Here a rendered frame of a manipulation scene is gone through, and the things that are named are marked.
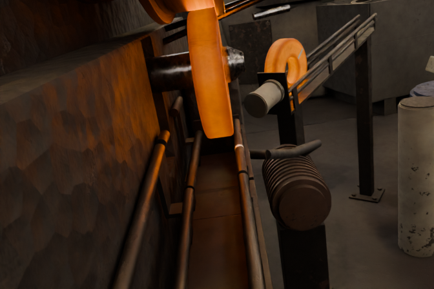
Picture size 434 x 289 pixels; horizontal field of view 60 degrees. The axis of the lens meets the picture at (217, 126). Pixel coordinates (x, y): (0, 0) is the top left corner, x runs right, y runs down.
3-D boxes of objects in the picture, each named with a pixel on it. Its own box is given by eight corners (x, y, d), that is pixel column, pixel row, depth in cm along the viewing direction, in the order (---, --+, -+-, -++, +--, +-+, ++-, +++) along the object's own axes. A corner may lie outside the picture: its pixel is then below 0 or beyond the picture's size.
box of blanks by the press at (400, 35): (371, 120, 248) (368, -3, 224) (310, 95, 325) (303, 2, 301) (498, 88, 268) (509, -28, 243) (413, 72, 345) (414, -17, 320)
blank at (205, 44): (187, 72, 35) (223, 67, 35) (185, -14, 45) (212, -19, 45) (211, 164, 47) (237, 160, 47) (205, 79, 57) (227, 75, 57)
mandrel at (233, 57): (111, 71, 49) (113, 104, 48) (98, 59, 45) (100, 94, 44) (241, 51, 48) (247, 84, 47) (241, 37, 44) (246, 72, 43)
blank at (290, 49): (281, 112, 98) (292, 113, 96) (255, 73, 88) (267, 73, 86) (302, 66, 104) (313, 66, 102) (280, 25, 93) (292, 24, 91)
